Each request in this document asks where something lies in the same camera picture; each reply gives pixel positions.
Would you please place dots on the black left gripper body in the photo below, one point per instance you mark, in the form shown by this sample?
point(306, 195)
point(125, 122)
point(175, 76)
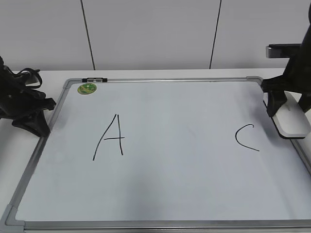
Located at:
point(18, 91)

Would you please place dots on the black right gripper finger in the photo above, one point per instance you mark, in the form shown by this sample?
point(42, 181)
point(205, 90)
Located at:
point(305, 102)
point(275, 100)

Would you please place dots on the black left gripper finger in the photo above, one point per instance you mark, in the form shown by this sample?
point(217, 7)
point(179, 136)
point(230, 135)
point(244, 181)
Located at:
point(49, 104)
point(35, 123)

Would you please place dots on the white board with grey frame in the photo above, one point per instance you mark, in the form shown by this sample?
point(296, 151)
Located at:
point(163, 155)

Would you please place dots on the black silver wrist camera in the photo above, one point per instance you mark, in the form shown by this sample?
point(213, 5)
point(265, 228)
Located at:
point(282, 50)

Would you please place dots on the black and silver board clip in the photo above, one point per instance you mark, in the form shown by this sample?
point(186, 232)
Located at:
point(95, 80)

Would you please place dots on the green round magnet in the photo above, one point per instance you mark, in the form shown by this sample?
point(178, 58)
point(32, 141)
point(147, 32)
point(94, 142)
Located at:
point(86, 89)

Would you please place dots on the white whiteboard eraser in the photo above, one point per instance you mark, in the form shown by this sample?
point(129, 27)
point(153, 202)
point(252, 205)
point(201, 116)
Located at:
point(290, 120)

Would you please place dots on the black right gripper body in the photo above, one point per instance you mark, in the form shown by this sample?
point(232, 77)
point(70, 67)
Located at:
point(296, 76)

